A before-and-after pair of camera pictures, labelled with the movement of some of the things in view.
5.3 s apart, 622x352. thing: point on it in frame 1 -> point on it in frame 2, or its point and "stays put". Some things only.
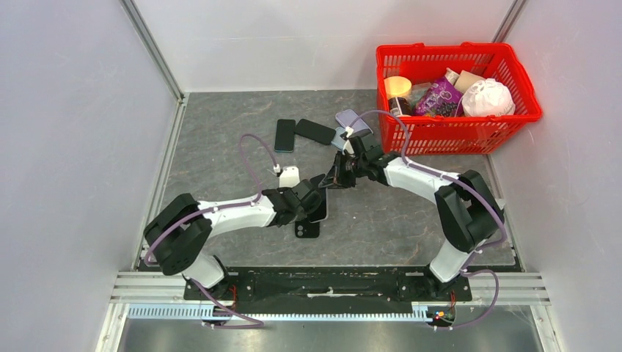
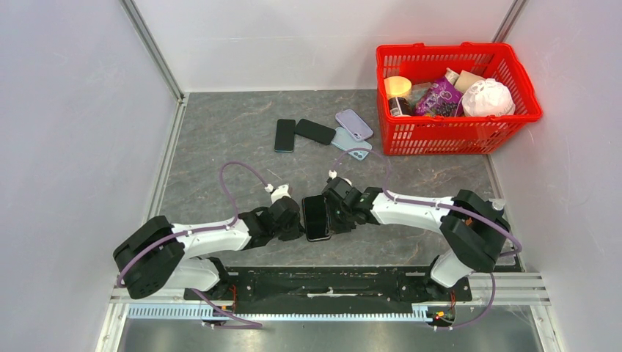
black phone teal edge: (284, 135) stays put
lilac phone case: (359, 128) stays put
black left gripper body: (299, 215) -> (290, 232)
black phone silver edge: (322, 215) -> (316, 217)
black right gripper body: (347, 169) -> (339, 219)
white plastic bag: (488, 97) stays put
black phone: (315, 131) stays put
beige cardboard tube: (465, 81) stays put
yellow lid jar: (399, 93) stays put
